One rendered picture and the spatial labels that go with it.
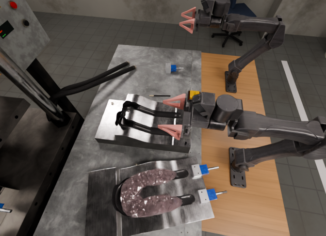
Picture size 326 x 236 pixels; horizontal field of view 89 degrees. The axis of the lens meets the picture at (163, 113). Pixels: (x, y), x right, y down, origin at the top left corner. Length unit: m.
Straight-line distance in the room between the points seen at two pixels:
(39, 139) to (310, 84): 3.05
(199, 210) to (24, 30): 1.17
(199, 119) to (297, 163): 1.77
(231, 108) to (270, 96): 2.08
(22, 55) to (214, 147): 1.09
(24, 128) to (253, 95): 1.45
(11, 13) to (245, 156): 1.21
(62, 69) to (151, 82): 1.89
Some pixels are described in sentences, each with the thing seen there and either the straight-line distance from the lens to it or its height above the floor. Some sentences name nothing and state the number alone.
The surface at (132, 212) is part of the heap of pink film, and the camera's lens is 0.78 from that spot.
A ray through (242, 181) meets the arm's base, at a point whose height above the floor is 0.81.
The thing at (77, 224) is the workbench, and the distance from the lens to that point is 0.93.
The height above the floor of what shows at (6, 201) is 0.82.
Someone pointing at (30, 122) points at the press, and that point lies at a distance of 1.29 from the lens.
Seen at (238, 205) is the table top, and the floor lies 0.80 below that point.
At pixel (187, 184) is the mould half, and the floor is 0.86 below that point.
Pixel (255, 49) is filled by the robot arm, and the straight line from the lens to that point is 1.12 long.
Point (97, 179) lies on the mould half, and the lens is 0.81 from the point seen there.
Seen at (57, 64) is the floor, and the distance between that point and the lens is 3.00.
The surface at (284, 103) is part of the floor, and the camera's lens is 2.56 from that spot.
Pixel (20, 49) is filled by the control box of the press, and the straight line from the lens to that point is 1.10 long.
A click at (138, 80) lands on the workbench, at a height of 0.80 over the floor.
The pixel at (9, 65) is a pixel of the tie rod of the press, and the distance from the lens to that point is 0.88.
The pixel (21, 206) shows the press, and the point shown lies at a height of 0.78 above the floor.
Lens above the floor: 1.65
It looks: 57 degrees down
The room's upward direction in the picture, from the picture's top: straight up
